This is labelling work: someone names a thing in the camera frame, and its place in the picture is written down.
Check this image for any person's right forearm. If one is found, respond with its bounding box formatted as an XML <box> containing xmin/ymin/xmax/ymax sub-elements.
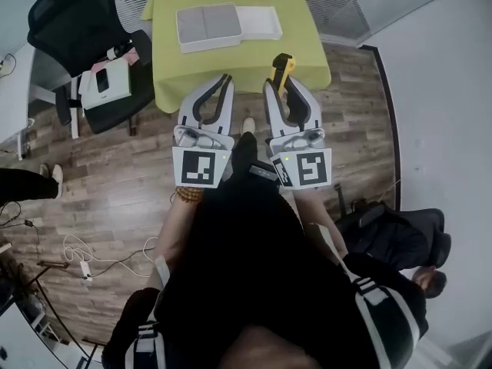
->
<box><xmin>294</xmin><ymin>188</ymin><xmax>350</xmax><ymax>263</ymax></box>

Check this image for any white desk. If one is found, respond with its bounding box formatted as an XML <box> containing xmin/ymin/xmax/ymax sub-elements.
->
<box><xmin>0</xmin><ymin>43</ymin><xmax>36</xmax><ymax>161</ymax></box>

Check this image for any black phone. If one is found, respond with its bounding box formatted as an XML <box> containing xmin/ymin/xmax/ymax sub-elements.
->
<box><xmin>95</xmin><ymin>68</ymin><xmax>111</xmax><ymax>94</ymax></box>

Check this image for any black chest device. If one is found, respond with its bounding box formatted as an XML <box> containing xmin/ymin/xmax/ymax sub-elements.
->
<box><xmin>248</xmin><ymin>161</ymin><xmax>281</xmax><ymax>185</ymax></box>

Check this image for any white box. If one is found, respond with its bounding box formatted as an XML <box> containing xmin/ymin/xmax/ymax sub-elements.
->
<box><xmin>78</xmin><ymin>57</ymin><xmax>132</xmax><ymax>111</ymax></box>
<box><xmin>234</xmin><ymin>5</ymin><xmax>284</xmax><ymax>42</ymax></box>

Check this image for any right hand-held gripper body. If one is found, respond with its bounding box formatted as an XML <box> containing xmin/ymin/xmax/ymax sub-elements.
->
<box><xmin>268</xmin><ymin>127</ymin><xmax>333</xmax><ymax>189</ymax></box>

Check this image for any grey divided tray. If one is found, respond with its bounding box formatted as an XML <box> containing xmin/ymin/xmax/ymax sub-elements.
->
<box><xmin>175</xmin><ymin>2</ymin><xmax>248</xmax><ymax>55</ymax></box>

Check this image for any person's left shoulder strap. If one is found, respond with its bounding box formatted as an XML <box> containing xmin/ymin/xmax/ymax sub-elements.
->
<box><xmin>122</xmin><ymin>254</ymin><xmax>171</xmax><ymax>369</ymax></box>

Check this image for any brown bead bracelet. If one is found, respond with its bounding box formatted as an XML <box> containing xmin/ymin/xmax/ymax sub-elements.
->
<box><xmin>170</xmin><ymin>185</ymin><xmax>205</xmax><ymax>208</ymax></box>

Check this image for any white power adapter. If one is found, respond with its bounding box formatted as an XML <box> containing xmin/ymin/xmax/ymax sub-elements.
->
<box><xmin>78</xmin><ymin>259</ymin><xmax>94</xmax><ymax>283</ymax></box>

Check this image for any green tablecloth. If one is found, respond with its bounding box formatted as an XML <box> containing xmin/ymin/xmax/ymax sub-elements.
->
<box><xmin>141</xmin><ymin>0</ymin><xmax>333</xmax><ymax>114</ymax></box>

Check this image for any black floor strip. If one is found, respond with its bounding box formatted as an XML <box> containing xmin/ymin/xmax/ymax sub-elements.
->
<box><xmin>358</xmin><ymin>44</ymin><xmax>403</xmax><ymax>211</ymax></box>

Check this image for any yellow black handled tool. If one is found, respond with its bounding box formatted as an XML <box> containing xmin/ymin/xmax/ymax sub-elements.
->
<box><xmin>268</xmin><ymin>52</ymin><xmax>297</xmax><ymax>94</ymax></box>

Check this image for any black chair with jacket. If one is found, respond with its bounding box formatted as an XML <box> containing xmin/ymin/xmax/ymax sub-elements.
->
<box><xmin>333</xmin><ymin>184</ymin><xmax>453</xmax><ymax>272</ymax></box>

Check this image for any person's left forearm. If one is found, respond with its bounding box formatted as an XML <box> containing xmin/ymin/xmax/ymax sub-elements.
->
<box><xmin>152</xmin><ymin>186</ymin><xmax>205</xmax><ymax>284</ymax></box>

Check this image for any white flat box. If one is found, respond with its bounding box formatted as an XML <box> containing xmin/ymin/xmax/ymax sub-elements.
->
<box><xmin>78</xmin><ymin>57</ymin><xmax>132</xmax><ymax>111</ymax></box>

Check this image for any white black cylinder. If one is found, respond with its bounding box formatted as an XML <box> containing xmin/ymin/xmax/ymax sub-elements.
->
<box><xmin>106</xmin><ymin>42</ymin><xmax>132</xmax><ymax>62</ymax></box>

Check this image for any white power strip with cable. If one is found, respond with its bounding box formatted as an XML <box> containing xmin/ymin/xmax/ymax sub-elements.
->
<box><xmin>62</xmin><ymin>233</ymin><xmax>159</xmax><ymax>279</ymax></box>

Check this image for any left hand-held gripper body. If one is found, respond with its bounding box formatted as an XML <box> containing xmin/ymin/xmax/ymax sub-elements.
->
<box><xmin>171</xmin><ymin>123</ymin><xmax>235</xmax><ymax>190</ymax></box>

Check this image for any person's black clothing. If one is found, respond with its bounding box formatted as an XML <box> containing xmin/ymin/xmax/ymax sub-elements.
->
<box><xmin>101</xmin><ymin>131</ymin><xmax>430</xmax><ymax>369</ymax></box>

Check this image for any black cable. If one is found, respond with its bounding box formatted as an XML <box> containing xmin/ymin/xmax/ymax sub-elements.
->
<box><xmin>90</xmin><ymin>246</ymin><xmax>155</xmax><ymax>278</ymax></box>

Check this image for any glass partition with blinds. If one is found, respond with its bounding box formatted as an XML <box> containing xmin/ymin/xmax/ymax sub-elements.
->
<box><xmin>291</xmin><ymin>0</ymin><xmax>490</xmax><ymax>48</ymax></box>

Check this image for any black mesh office chair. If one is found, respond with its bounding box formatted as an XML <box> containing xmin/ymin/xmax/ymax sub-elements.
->
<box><xmin>26</xmin><ymin>0</ymin><xmax>155</xmax><ymax>136</ymax></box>

